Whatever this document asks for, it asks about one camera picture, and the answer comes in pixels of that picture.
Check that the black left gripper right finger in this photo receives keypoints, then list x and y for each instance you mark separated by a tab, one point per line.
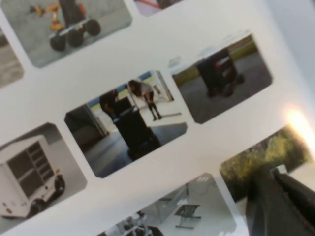
302	199

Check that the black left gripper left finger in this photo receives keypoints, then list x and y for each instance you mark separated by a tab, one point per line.
268	211

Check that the robot photo brochure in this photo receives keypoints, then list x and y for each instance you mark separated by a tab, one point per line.
147	49

